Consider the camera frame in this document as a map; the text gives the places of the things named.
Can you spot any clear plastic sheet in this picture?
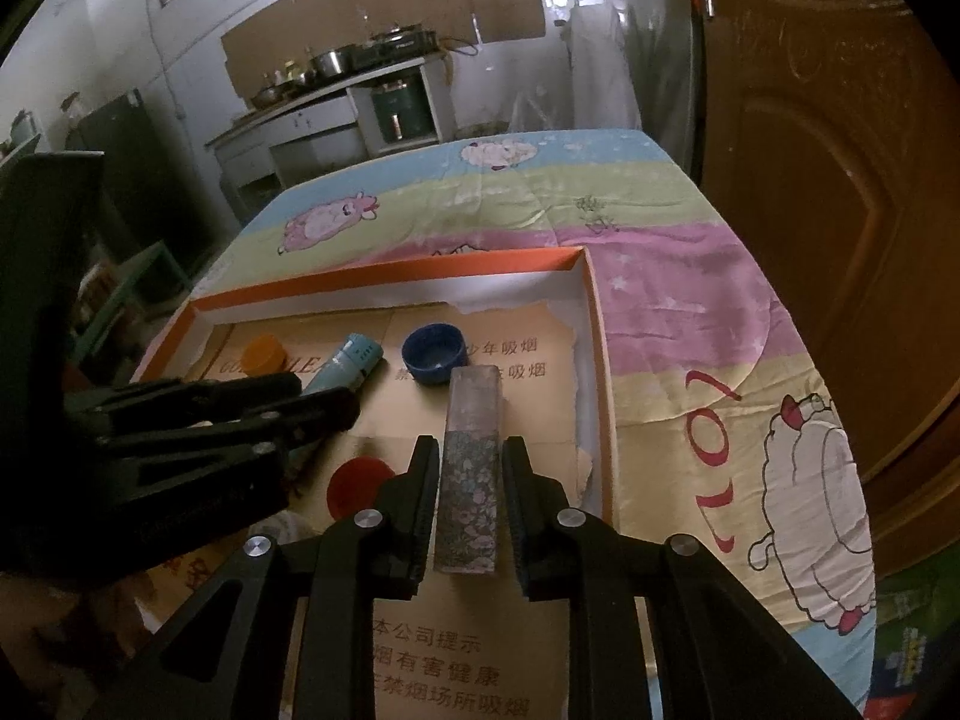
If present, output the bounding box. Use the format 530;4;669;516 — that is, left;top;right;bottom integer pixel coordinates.
517;0;706;143

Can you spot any white kitchen counter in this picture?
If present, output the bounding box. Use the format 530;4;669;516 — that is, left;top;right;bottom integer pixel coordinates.
206;52;458;218

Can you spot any red bottle cap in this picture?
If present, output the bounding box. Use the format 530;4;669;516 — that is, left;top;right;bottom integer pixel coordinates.
327;454;396;533

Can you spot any blue bottle cap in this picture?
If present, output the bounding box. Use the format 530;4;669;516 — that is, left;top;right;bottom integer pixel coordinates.
402;324;467;385

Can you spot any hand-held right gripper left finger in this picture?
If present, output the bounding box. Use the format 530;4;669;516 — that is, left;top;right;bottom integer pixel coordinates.
101;435;442;720

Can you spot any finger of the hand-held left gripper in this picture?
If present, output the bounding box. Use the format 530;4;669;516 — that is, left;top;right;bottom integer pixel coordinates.
64;373;302;421
94;388;362;470

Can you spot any orange rimmed cardboard tray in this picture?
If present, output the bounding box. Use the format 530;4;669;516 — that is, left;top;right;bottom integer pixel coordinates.
127;244;620;720

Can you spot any brown wooden door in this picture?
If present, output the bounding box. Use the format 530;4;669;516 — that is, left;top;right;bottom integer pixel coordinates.
694;0;960;563

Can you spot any clear floral rectangular box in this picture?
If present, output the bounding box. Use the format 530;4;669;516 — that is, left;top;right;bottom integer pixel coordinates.
433;365;502;575

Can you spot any green metal frame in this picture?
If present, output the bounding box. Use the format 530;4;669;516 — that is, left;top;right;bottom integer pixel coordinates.
75;240;192;361

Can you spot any black gas stove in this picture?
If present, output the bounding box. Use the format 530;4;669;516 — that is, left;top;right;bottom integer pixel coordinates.
352;28;440;65

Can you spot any green kitchen appliance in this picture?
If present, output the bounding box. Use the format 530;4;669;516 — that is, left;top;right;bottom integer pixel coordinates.
367;79;436;145

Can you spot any large orange bottle cap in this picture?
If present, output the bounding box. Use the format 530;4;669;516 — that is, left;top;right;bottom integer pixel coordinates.
241;335;287;377

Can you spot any dark cabinet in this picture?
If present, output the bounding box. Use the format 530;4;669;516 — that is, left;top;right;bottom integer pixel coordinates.
64;90;151;248

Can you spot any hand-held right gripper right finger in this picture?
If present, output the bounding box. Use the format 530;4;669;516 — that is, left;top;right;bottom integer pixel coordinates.
501;435;863;720

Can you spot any teal flower print box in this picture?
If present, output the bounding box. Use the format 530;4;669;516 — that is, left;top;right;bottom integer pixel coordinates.
300;334;385;395

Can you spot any green printed carton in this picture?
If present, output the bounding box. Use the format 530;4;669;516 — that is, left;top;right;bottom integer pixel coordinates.
870;570;960;720

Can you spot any cartoon sheep printed blanket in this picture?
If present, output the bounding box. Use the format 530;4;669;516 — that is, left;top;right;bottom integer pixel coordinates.
202;127;878;720

